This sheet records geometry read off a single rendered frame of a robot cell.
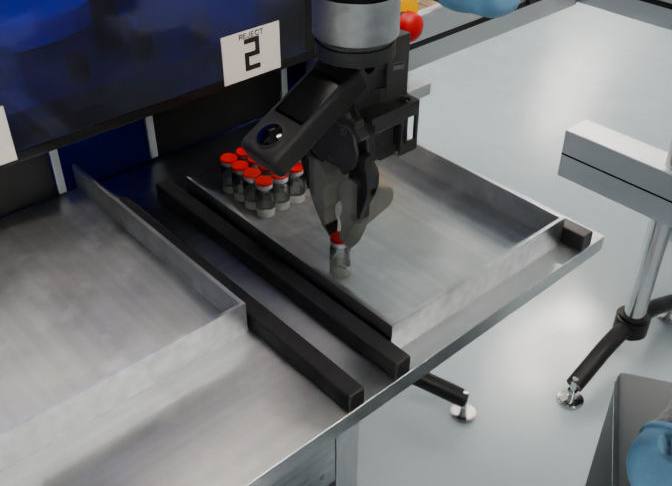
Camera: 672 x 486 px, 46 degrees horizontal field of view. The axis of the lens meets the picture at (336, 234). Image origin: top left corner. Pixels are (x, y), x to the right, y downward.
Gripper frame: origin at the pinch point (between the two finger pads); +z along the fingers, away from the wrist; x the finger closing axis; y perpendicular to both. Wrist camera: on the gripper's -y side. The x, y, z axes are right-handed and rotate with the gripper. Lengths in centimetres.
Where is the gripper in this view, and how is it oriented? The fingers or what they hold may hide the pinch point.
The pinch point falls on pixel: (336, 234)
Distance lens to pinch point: 78.9
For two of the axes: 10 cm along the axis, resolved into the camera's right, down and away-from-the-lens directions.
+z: 0.0, 8.1, 5.9
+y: 7.4, -3.9, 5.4
